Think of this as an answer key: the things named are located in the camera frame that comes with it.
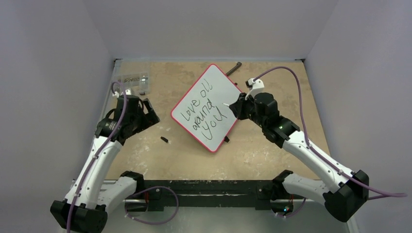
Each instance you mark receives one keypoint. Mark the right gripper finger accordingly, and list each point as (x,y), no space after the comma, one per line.
(237,110)
(242,98)

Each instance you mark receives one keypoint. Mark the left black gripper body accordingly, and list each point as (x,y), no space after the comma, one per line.
(138,120)

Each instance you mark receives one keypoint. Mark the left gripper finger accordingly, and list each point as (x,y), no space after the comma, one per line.
(149,109)
(147,121)

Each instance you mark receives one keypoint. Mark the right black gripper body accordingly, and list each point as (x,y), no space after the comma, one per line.
(246,107)

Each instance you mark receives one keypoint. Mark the black marker cap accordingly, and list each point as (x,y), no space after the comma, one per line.
(164,139)

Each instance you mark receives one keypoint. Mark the red framed whiteboard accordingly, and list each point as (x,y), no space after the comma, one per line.
(202,111)

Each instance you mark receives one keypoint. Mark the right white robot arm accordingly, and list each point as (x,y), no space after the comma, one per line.
(339,189)

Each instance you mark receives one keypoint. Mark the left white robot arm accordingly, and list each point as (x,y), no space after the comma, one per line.
(86,207)

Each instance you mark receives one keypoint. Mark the clear plastic screw box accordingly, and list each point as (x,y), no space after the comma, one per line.
(137,84)

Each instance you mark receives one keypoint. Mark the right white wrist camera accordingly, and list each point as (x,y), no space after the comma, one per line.
(255,87)

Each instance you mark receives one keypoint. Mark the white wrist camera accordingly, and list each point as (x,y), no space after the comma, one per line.
(255,87)
(119,93)

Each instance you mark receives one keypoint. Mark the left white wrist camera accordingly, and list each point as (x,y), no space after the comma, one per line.
(119,93)

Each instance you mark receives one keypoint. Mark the black whiteboard stand bracket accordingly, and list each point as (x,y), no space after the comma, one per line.
(235,68)

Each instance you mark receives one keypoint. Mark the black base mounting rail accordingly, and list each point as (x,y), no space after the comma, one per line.
(256,194)

